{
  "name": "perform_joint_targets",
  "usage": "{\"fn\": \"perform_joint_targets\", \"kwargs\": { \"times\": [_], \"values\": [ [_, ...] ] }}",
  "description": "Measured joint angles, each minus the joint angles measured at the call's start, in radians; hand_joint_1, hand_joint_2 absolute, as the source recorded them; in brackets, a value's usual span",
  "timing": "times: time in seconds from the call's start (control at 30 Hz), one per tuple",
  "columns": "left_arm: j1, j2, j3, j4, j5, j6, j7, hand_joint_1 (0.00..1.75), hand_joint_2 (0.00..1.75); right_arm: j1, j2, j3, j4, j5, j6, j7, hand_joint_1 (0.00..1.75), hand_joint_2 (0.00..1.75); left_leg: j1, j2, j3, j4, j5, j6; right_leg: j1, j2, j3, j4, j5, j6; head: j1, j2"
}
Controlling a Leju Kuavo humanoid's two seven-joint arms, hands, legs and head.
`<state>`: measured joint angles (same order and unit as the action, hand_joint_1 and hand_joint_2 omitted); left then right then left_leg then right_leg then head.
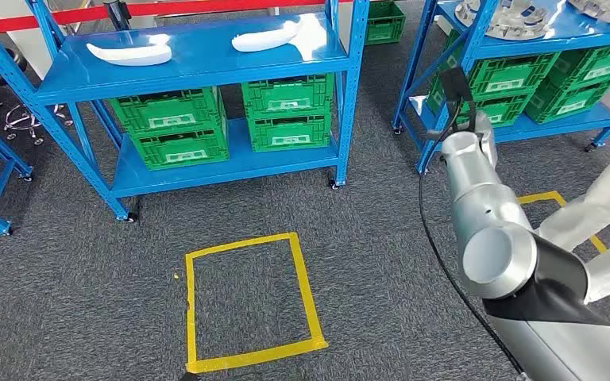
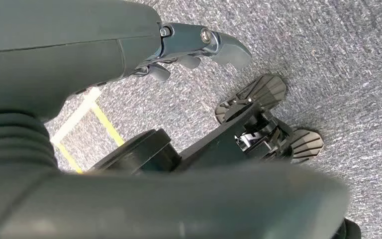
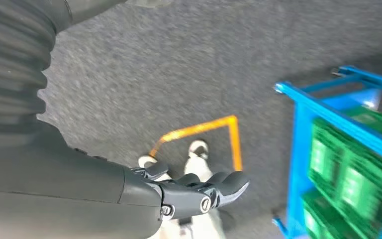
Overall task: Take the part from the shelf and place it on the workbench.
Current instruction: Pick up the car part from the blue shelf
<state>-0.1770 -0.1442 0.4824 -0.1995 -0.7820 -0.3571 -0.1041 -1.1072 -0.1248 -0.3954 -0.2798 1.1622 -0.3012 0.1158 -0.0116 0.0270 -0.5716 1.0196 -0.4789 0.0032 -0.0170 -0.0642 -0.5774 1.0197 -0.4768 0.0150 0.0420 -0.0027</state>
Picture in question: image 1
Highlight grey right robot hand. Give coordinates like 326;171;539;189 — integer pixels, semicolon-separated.
424;111;496;141

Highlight round silver metal part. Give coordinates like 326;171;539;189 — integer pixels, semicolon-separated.
454;0;550;41
568;0;610;27

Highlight wide blue metal shelf rack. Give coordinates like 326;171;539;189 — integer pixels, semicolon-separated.
0;0;370;223

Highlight speckled white curved plastic part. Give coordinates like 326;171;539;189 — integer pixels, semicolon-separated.
86;33;173;67

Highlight red barrier tape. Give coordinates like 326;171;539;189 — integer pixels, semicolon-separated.
0;0;338;35

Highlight white cabinet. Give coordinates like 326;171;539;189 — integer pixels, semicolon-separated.
0;0;95;80

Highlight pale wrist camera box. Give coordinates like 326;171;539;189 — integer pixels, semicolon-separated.
477;127;499;168

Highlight black flat bracket module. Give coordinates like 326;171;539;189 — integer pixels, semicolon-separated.
438;67;479;133

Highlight black barrier post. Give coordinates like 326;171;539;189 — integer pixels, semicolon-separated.
102;0;133;32

